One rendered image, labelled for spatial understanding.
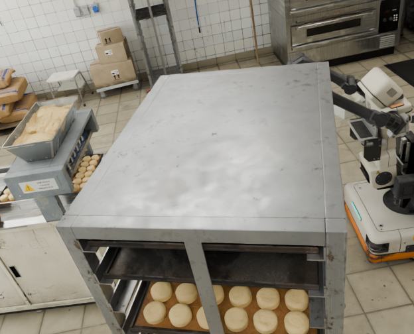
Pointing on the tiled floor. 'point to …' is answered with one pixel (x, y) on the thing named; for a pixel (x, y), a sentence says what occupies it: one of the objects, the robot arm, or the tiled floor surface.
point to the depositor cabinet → (30, 264)
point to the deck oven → (334, 29)
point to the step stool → (68, 82)
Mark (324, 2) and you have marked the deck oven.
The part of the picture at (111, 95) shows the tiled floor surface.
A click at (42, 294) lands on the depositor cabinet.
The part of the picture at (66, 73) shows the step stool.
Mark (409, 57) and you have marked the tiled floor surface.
